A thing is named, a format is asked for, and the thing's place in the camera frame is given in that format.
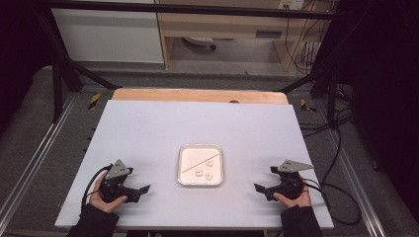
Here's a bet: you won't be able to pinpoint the thin wooden skewer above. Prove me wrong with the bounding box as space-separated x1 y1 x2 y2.
181 153 220 174

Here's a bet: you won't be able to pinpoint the person's left hand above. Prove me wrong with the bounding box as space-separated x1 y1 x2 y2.
88 179 128 214

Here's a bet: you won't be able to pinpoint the white wall socket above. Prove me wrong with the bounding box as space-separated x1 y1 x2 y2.
278 0 305 11

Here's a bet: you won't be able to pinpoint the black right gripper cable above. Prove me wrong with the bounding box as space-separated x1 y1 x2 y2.
301 178 362 227

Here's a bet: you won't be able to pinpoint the person's right hand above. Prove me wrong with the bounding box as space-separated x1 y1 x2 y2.
272 177 312 209

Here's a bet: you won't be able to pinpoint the light wooden desk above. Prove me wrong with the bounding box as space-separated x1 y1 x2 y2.
154 0 340 73

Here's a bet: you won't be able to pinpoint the white cabinet panel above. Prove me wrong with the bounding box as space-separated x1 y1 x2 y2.
50 8 165 64

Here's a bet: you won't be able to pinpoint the wooden table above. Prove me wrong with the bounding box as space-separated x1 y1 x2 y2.
111 87 291 106

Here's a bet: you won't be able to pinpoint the black metal frame stand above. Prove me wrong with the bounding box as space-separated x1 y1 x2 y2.
277 19 342 123
33 9 124 123

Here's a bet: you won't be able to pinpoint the white chair base with caster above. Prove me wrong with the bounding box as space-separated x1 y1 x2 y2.
182 36 217 51

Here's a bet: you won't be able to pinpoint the black hanging cables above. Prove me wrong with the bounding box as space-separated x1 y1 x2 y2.
284 0 330 75

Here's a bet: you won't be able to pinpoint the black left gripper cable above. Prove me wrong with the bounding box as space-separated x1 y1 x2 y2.
80 165 114 209

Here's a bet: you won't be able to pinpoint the aluminium floor rail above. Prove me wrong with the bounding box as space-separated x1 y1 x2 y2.
324 129 387 237
0 93 79 226

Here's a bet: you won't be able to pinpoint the black horizontal frame bar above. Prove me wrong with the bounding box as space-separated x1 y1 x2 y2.
35 0 338 21

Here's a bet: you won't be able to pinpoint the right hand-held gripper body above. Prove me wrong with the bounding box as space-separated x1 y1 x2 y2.
269 159 314 202

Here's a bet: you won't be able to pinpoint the square metal tray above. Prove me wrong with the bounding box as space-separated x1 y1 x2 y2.
177 143 225 187

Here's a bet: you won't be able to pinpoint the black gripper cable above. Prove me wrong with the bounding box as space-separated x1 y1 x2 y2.
80 165 114 209
301 178 362 227

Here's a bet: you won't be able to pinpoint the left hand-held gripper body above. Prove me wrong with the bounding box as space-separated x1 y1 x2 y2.
98 159 141 203

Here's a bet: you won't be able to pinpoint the black floor cables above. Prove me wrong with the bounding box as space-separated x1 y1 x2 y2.
297 83 355 139

